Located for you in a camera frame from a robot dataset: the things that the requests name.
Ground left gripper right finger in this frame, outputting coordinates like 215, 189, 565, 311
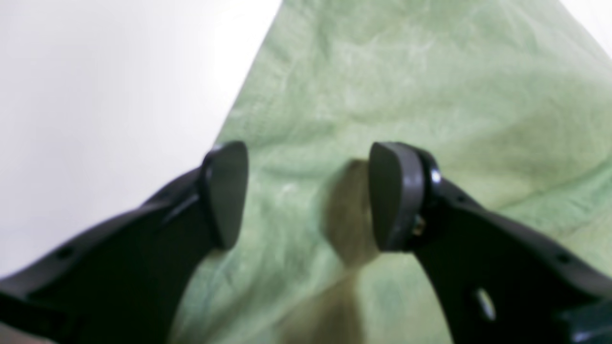
369, 142, 612, 344

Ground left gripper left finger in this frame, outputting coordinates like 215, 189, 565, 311
1, 141, 249, 344

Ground olive green t-shirt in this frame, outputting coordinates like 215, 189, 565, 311
168, 0, 612, 344

